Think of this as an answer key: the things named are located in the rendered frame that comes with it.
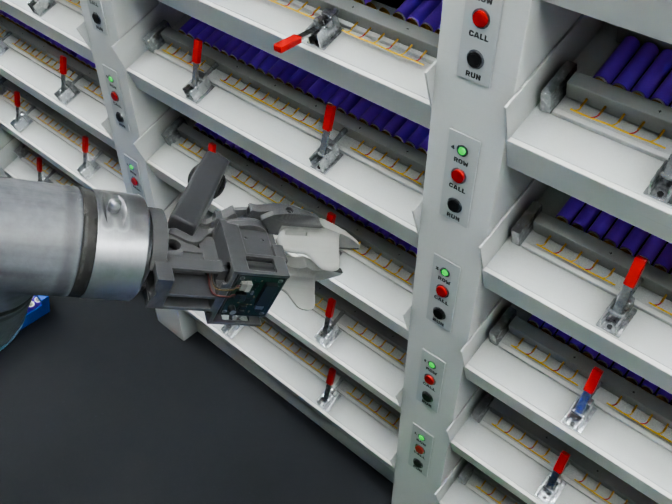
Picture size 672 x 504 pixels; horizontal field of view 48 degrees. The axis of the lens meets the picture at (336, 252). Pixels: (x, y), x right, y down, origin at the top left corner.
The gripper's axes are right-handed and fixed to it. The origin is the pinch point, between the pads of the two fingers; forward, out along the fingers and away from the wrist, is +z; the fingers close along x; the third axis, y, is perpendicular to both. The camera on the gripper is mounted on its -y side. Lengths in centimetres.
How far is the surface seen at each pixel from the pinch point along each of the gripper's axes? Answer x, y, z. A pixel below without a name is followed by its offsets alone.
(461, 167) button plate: 7.3, -8.0, 15.2
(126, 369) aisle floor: -92, -50, 8
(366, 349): -40, -19, 32
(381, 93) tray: 7.4, -19.3, 8.7
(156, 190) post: -47, -60, 4
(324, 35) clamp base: 8.1, -28.1, 3.6
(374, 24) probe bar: 12.2, -25.9, 7.6
